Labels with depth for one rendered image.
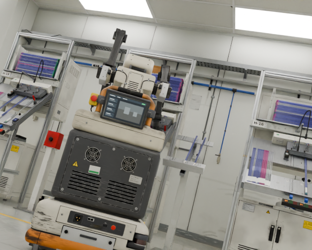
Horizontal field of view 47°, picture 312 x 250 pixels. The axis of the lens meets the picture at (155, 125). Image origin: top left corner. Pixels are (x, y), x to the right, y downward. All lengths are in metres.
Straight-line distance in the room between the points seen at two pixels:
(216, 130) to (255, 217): 2.05
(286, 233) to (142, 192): 1.61
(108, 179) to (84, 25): 4.44
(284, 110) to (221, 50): 2.14
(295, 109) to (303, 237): 1.14
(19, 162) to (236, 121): 2.87
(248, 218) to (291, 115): 1.05
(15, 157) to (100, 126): 2.03
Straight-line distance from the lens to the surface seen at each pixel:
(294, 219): 3.31
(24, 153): 3.97
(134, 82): 2.48
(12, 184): 3.97
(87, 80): 5.76
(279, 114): 3.56
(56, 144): 3.57
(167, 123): 3.50
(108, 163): 2.04
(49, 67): 4.26
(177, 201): 3.13
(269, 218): 3.29
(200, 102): 5.18
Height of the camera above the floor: 0.45
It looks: 11 degrees up
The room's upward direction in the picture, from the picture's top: 15 degrees clockwise
